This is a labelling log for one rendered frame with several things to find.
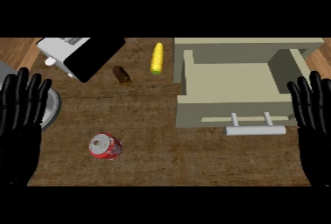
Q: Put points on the black toaster oven door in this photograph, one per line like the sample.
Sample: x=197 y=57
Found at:
x=92 y=55

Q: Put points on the yellow corn cob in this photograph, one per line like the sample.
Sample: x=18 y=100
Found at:
x=157 y=58

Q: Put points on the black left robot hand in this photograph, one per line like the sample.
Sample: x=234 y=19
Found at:
x=16 y=137

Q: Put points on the red can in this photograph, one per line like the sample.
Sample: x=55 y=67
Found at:
x=105 y=145

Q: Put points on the pale green open drawer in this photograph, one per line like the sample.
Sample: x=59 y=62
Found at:
x=237 y=93

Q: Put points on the brown sweet potato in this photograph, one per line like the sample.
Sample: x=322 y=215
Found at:
x=121 y=75

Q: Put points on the white toaster oven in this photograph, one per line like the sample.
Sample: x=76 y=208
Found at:
x=56 y=51

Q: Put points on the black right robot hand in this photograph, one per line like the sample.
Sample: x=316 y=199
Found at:
x=316 y=140

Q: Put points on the pale green cabinet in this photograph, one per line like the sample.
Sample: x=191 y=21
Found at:
x=247 y=46

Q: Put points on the grey round plate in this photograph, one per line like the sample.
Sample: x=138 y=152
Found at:
x=49 y=108

